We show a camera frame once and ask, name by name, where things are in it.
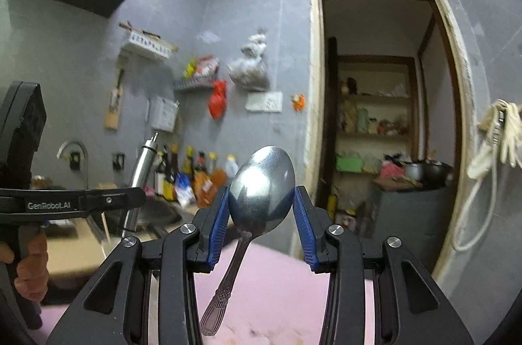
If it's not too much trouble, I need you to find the left hand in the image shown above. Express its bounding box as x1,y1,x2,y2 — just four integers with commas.
14,228,49,303

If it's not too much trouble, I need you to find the steel faucet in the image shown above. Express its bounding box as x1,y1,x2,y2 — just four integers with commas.
56,139,89,189

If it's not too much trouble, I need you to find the pink table cloth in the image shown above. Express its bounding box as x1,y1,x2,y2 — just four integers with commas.
28,238,376,345

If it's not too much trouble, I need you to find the yellow-label sauce bottle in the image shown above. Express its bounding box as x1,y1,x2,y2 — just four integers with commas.
181,145,194,183

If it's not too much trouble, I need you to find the dark soy sauce bottle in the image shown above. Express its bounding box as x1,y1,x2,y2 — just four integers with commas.
163,143,178,202

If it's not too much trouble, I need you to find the wooden knife holder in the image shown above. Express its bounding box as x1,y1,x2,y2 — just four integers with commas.
103,68,125,130

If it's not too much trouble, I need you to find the white plastic jug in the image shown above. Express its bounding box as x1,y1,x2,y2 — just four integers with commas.
224,154,239,183

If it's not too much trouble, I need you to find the grey cabinet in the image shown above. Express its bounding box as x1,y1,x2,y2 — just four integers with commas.
362,188,454,272

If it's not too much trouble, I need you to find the black pot on cabinet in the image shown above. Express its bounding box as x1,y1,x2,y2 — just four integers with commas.
420,160,453,189

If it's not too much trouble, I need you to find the wooden shelf unit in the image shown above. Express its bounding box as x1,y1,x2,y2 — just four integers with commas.
335,55,422,175

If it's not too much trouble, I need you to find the red plastic bag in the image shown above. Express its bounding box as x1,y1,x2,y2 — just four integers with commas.
208,80,227,120

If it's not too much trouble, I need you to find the clear bag of dried goods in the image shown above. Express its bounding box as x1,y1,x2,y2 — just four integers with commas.
227,28,270,92

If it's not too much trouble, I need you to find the white wall rack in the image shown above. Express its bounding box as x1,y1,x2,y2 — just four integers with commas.
118,22,179,62

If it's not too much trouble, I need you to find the white wall box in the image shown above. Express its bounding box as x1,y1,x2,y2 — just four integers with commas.
149,96,180,133

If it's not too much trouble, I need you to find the grey wire wall shelf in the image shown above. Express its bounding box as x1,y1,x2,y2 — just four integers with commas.
173,77,215,92

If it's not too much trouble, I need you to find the white wall socket plate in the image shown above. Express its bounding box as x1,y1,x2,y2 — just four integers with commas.
245,92,283,113

